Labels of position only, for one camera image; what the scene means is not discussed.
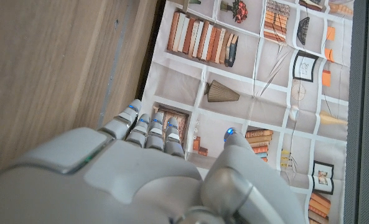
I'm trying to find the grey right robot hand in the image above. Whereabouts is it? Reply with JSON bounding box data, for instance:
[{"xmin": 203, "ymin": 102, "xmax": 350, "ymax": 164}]
[{"xmin": 0, "ymin": 98, "xmax": 306, "ymax": 224}]

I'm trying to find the printed bookshelf backdrop cloth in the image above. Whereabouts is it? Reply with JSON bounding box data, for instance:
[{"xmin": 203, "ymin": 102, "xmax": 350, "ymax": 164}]
[{"xmin": 136, "ymin": 0, "xmax": 355, "ymax": 224}]

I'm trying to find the dark grey perforated panel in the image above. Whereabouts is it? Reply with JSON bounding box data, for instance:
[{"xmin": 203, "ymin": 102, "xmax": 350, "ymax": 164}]
[{"xmin": 342, "ymin": 0, "xmax": 369, "ymax": 224}]

